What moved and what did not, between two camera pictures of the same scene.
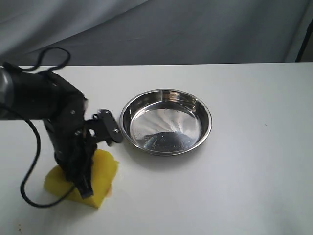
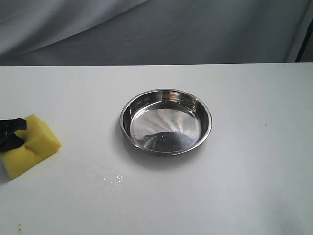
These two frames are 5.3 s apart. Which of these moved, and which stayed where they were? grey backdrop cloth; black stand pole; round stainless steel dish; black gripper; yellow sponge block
Moved: black gripper; yellow sponge block
Stayed: round stainless steel dish; grey backdrop cloth; black stand pole
